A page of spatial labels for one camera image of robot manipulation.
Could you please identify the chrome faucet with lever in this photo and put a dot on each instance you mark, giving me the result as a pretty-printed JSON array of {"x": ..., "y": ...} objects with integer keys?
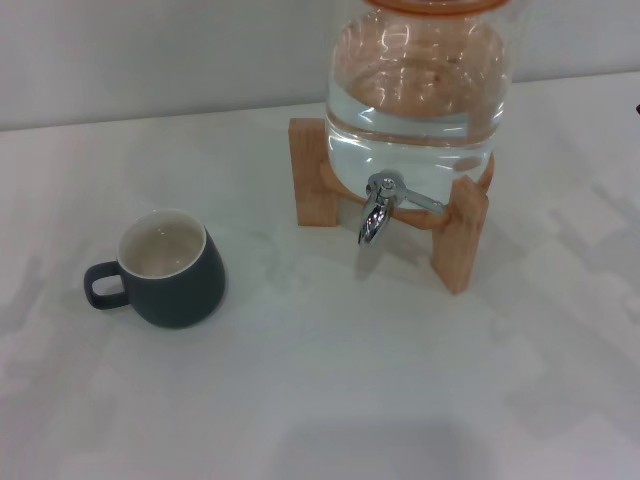
[{"x": 374, "y": 215}]

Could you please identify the black ceramic cup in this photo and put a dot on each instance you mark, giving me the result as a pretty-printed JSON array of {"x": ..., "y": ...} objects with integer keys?
[{"x": 180, "y": 295}]

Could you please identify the wooden dispenser stand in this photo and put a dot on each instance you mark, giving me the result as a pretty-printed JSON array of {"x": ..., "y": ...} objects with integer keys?
[{"x": 312, "y": 175}]

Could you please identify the clear glass water dispenser jar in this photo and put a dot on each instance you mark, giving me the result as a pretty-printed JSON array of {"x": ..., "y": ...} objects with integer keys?
[{"x": 415, "y": 100}]

